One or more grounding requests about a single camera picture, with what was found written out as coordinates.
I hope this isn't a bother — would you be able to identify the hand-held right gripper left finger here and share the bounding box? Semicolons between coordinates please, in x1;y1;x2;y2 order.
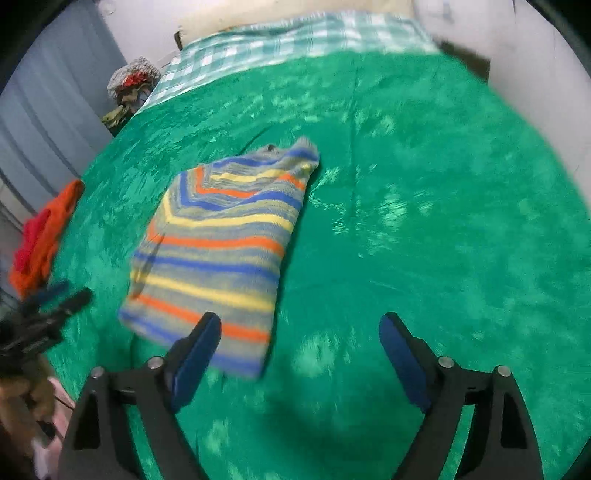
58;311;223;480

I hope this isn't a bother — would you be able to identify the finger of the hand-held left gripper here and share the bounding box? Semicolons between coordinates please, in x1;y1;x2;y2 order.
21;281;71;309
44;288;93;320

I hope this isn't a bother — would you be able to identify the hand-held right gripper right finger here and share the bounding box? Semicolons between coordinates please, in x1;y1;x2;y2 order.
379;311;543;480

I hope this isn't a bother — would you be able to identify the striped knit sweater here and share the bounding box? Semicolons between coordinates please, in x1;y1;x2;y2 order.
119;136;320;380

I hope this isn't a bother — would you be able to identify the pile of clothes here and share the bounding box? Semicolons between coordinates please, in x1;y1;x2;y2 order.
102;56;162;137

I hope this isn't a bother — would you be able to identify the person's left hand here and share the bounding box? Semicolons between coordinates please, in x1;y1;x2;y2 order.
0;357;57;428

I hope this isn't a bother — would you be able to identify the orange cloth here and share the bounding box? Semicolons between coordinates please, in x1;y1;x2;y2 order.
8;179;86;298

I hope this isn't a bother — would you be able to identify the green velvet blanket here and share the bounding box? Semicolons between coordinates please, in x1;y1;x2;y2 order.
44;51;591;480

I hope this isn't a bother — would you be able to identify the blue-grey curtain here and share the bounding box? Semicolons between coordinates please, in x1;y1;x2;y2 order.
0;0;127;296

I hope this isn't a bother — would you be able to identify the dark wooden bedside cabinet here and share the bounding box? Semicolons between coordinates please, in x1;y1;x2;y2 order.
436;39;491;84

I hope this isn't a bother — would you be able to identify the green checkered bed sheet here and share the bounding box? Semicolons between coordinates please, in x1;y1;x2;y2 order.
139;11;439;114

